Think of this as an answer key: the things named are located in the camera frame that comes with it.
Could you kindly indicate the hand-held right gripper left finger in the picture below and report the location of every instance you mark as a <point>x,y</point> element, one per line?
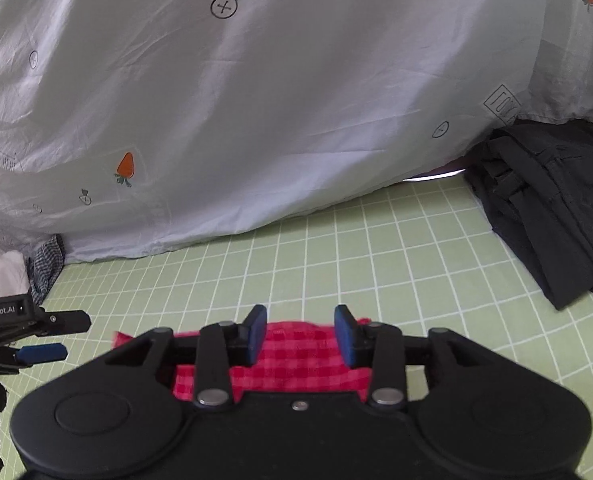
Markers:
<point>254,337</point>

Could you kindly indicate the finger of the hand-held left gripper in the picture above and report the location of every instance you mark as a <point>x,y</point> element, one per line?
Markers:
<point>41,352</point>
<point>64,321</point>

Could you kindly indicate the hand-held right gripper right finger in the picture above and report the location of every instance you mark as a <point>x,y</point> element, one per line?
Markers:
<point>345,335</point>

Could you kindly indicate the red checked garment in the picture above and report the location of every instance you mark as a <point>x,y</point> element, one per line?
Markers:
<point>296,360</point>

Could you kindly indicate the white shirt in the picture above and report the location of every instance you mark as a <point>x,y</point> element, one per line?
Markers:
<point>1,275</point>

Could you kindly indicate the blue plaid shirt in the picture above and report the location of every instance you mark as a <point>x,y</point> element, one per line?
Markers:
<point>46,265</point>

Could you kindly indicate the green grid mat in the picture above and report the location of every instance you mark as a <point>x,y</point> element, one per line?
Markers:
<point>326,270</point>

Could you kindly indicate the white carrot-print sheet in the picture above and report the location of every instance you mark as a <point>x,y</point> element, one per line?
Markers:
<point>226,110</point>

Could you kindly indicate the black pants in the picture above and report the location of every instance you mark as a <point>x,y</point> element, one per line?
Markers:
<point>541,210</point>

